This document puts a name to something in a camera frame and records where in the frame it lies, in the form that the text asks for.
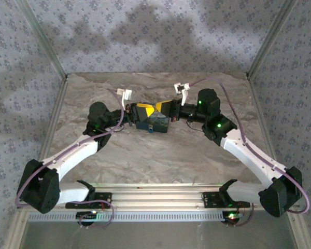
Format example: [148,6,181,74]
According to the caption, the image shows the left controller board with LED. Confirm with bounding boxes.
[76,211,98,225]

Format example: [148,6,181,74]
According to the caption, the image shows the controller board with led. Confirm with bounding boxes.
[76,211,98,225]
[221,210,243,225]

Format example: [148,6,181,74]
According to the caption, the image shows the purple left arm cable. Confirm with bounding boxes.
[15,89,125,208]

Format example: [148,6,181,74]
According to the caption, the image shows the aluminium frame post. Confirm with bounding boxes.
[15,0,69,80]
[246,0,295,80]

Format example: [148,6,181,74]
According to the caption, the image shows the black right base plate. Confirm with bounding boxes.
[202,191,251,210]

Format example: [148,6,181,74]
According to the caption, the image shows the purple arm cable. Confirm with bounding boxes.
[15,89,125,208]
[188,77,310,215]

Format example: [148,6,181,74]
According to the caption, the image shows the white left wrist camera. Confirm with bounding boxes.
[116,89,133,109]

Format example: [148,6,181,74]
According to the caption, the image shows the aluminium mounting rail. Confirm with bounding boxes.
[63,183,261,209]

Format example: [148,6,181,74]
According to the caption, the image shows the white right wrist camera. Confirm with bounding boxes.
[173,82,191,106]

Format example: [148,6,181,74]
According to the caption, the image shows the right controller board with LED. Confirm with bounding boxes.
[221,210,243,225]

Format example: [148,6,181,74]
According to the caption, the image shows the grey slotted cable duct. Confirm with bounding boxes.
[28,211,227,223]

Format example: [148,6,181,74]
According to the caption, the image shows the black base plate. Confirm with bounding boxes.
[202,191,251,210]
[65,192,112,210]

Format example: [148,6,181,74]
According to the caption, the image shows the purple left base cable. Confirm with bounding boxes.
[78,200,115,230]

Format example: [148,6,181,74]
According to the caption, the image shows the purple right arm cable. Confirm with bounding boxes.
[188,77,310,215]

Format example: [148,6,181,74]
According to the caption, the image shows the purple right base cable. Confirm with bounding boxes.
[225,202,255,228]

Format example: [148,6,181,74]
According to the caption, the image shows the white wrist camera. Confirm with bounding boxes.
[116,89,133,109]
[173,82,191,106]

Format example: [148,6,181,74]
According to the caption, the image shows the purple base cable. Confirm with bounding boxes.
[78,200,115,230]
[225,202,255,228]

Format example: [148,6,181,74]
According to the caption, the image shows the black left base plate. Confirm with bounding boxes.
[65,192,112,210]

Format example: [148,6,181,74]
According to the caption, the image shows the aluminium table side rail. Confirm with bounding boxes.
[246,75,288,172]
[38,75,69,167]

